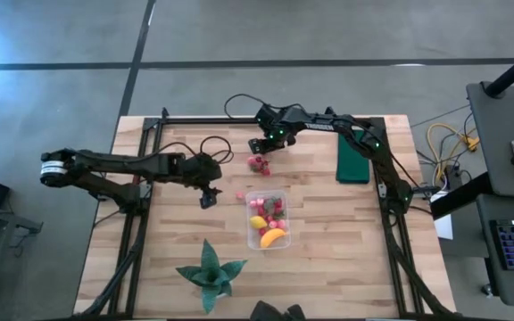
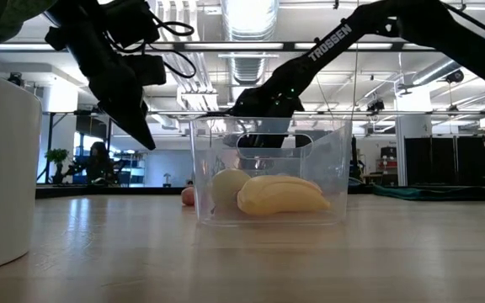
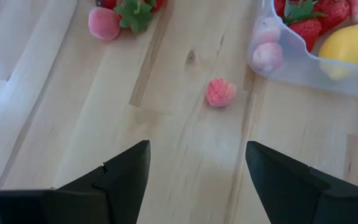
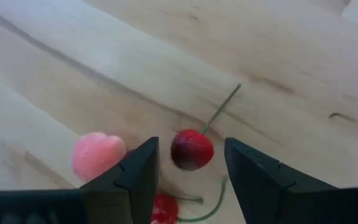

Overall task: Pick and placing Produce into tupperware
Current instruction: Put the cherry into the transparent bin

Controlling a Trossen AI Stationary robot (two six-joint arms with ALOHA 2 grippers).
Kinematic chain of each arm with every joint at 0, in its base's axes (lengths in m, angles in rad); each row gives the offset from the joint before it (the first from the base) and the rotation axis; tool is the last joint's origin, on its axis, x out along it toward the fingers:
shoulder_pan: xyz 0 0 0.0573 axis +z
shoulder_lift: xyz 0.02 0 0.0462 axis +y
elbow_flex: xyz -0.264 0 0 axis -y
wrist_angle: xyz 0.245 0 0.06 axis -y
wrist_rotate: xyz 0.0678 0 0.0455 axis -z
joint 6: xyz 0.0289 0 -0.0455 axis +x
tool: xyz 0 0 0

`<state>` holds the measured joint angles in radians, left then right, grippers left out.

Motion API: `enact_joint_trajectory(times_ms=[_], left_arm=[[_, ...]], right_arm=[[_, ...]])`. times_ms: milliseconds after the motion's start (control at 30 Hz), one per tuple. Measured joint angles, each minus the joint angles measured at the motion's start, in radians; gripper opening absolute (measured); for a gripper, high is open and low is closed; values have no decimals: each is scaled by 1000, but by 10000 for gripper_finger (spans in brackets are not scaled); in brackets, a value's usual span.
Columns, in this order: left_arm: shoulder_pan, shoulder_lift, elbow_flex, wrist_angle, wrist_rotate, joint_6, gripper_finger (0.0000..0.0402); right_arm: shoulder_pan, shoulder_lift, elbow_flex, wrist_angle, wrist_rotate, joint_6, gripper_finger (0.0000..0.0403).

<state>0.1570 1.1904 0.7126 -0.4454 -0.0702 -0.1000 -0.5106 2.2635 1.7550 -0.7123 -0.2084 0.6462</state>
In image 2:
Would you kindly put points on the clear plastic tupperware container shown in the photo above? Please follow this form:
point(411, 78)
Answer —
point(331, 168)

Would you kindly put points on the yellow lemon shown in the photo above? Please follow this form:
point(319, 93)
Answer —
point(227, 185)

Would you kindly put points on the yellow banana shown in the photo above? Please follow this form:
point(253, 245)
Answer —
point(282, 195)

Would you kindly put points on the pink peach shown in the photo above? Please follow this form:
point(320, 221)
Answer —
point(188, 196)

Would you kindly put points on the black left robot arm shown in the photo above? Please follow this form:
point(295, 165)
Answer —
point(129, 21)

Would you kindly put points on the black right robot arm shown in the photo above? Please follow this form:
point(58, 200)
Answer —
point(394, 33)

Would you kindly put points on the person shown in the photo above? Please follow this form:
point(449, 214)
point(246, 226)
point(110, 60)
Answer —
point(97, 164)

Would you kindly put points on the green potted plant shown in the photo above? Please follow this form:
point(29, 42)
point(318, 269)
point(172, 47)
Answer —
point(57, 156)

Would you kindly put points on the white plant pot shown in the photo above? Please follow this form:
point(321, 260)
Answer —
point(2, 168)

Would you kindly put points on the white column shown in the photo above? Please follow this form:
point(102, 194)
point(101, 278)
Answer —
point(411, 139)

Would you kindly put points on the folded dark green cloth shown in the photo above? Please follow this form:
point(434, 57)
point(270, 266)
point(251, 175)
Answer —
point(427, 192)

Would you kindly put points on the black partition panels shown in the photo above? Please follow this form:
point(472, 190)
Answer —
point(449, 160)

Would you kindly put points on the black metal table frame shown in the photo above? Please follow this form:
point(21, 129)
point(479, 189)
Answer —
point(99, 192)

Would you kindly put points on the silver ventilation duct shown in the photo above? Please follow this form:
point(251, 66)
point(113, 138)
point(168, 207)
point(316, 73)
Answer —
point(248, 25)

